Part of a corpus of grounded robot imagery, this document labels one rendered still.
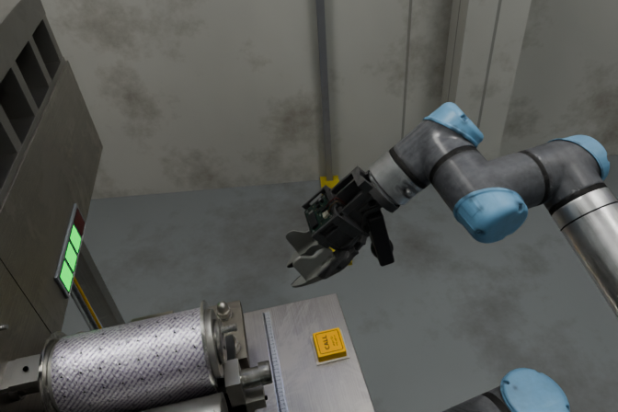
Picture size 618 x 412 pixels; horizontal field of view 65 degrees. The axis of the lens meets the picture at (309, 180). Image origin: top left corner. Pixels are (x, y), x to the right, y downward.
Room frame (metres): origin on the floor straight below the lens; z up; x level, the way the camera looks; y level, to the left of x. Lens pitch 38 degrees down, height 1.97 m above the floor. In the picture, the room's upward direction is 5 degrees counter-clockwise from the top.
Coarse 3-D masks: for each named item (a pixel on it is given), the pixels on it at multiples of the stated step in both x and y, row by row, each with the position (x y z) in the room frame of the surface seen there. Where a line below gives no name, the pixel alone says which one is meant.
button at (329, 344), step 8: (336, 328) 0.72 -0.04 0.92; (320, 336) 0.70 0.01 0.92; (328, 336) 0.70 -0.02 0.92; (336, 336) 0.70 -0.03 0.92; (320, 344) 0.68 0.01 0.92; (328, 344) 0.68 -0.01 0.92; (336, 344) 0.68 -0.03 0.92; (344, 344) 0.68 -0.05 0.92; (320, 352) 0.66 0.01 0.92; (328, 352) 0.65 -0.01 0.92; (336, 352) 0.65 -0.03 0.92; (344, 352) 0.65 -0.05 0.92; (320, 360) 0.65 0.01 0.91
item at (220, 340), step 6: (216, 324) 0.50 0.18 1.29; (216, 330) 0.49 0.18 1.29; (216, 336) 0.48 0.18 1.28; (222, 336) 0.49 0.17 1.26; (216, 342) 0.47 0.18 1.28; (222, 342) 0.48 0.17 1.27; (216, 348) 0.46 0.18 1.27; (222, 348) 0.46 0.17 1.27; (222, 354) 0.46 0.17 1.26; (222, 360) 0.45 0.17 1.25
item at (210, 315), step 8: (208, 312) 0.52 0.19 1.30; (208, 320) 0.49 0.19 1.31; (208, 328) 0.48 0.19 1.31; (208, 336) 0.47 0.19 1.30; (208, 344) 0.46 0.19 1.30; (216, 352) 0.46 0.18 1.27; (48, 360) 0.44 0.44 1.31; (216, 360) 0.44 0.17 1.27; (48, 368) 0.43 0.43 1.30; (216, 368) 0.43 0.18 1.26; (48, 376) 0.42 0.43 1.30; (216, 376) 0.44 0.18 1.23; (48, 384) 0.41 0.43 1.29; (56, 408) 0.39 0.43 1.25
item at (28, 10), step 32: (0, 0) 1.19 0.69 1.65; (32, 0) 1.26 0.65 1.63; (0, 32) 1.00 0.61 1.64; (32, 32) 1.17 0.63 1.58; (0, 64) 0.93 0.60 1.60; (32, 64) 1.13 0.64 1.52; (0, 96) 0.97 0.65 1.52; (32, 96) 1.08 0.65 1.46; (0, 128) 0.83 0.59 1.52; (32, 128) 0.94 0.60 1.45; (0, 160) 0.81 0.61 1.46; (0, 192) 0.70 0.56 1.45
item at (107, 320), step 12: (84, 252) 1.19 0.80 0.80; (84, 264) 1.17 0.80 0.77; (84, 276) 1.17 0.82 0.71; (96, 276) 1.19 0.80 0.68; (84, 288) 1.17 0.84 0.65; (96, 288) 1.17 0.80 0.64; (96, 300) 1.17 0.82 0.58; (108, 300) 1.19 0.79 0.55; (96, 312) 1.17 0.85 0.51; (108, 312) 1.17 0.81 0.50; (108, 324) 1.17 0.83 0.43; (120, 324) 1.19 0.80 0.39
